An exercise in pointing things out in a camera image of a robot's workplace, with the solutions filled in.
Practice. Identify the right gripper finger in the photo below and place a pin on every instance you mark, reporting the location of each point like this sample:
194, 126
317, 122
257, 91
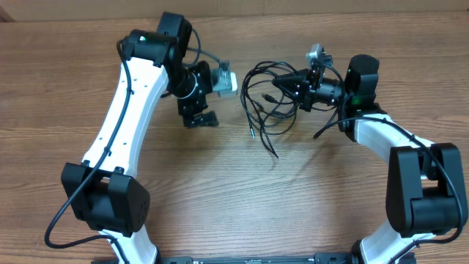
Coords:
291, 82
298, 94

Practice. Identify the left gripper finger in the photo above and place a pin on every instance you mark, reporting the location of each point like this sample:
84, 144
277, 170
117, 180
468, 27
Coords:
209, 119
192, 121

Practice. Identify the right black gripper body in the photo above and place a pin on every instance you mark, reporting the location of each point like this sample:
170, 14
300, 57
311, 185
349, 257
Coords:
327, 89

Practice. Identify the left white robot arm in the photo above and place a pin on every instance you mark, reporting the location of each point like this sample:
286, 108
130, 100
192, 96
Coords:
103, 190

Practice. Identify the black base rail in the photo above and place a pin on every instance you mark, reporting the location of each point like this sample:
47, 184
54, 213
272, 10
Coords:
318, 258

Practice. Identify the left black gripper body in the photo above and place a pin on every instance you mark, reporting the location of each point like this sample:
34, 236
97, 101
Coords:
196, 100

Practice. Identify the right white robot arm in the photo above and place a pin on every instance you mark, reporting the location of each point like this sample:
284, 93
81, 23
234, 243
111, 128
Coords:
425, 200

